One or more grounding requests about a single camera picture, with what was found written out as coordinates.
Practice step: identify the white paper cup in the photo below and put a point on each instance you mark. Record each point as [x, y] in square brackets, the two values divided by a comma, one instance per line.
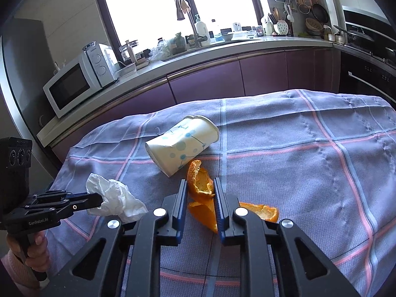
[181, 143]

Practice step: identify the pink left sleeve forearm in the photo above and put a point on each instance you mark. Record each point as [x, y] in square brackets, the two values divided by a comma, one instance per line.
[21, 275]

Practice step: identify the left hand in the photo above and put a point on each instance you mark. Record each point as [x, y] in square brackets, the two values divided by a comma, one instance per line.
[38, 256]

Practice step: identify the white microwave oven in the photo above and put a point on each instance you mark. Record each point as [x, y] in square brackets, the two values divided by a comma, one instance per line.
[94, 69]

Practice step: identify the black built-in oven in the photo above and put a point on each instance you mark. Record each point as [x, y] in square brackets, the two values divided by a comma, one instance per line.
[367, 65]

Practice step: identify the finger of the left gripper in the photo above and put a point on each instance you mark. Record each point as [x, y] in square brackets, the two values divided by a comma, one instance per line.
[80, 202]
[54, 197]

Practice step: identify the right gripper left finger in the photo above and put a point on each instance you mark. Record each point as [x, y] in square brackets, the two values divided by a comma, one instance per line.
[124, 259]

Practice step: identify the white tissue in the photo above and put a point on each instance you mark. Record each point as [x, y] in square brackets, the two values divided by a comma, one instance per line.
[117, 199]

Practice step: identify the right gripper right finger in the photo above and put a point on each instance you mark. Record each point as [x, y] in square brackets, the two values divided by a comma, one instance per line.
[276, 259]

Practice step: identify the kitchen sink faucet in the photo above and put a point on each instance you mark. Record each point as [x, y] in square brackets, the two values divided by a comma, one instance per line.
[182, 9]

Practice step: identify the purple plaid tablecloth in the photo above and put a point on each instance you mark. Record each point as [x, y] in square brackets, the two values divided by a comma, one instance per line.
[326, 161]

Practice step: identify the silver refrigerator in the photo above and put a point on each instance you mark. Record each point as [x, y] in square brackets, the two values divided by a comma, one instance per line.
[28, 67]

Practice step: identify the black hanging frying pan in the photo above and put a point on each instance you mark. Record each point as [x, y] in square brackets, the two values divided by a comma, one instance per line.
[320, 13]

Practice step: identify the orange peel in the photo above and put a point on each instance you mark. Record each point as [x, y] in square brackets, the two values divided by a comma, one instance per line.
[201, 190]

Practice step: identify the white soap bottle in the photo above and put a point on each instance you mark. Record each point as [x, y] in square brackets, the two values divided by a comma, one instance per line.
[202, 31]

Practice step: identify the purple kitchen base cabinets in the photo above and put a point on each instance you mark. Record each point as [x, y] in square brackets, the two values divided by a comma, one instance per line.
[316, 69]

